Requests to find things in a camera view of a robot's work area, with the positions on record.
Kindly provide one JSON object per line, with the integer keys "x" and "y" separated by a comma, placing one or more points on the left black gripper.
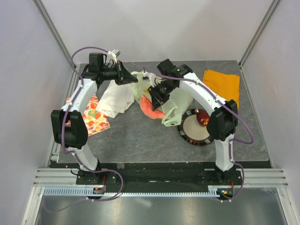
{"x": 123, "y": 76}

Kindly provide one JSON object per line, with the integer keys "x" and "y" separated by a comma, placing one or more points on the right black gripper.
{"x": 157, "y": 101}

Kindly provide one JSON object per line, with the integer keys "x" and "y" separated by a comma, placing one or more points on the orange red fake fruit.
{"x": 146, "y": 107}

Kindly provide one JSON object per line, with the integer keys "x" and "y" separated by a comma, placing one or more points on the light green plastic bag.
{"x": 179, "y": 100}

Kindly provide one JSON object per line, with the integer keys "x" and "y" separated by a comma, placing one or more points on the dark red fake apple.
{"x": 202, "y": 118}

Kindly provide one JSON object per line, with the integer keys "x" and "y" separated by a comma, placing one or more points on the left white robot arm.
{"x": 68, "y": 126}

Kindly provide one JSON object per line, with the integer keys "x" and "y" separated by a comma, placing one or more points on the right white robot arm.
{"x": 222, "y": 113}

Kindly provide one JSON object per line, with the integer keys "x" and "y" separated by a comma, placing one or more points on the white crumpled cloth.
{"x": 116, "y": 99}

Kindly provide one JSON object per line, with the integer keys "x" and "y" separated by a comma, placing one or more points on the dark rimmed ceramic plate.
{"x": 191, "y": 131}

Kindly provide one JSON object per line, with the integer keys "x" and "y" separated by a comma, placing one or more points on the orange floral cloth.
{"x": 94, "y": 120}

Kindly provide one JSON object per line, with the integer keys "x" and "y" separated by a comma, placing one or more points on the orange folded cloth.
{"x": 226, "y": 86}

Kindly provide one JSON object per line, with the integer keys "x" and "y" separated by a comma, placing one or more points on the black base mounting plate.
{"x": 199, "y": 173}

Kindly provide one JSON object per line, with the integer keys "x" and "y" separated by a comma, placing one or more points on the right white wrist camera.
{"x": 148, "y": 76}

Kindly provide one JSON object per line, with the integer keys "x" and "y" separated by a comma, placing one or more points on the left aluminium frame post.
{"x": 53, "y": 30}

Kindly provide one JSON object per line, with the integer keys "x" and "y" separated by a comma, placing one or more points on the aluminium frame post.
{"x": 53, "y": 30}
{"x": 259, "y": 31}

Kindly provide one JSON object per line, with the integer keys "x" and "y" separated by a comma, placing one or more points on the grey slotted cable duct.
{"x": 105, "y": 192}

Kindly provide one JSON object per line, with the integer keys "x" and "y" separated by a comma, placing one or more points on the aluminium front rail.
{"x": 254, "y": 178}

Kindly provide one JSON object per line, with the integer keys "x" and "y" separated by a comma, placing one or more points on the right aluminium frame post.
{"x": 259, "y": 31}

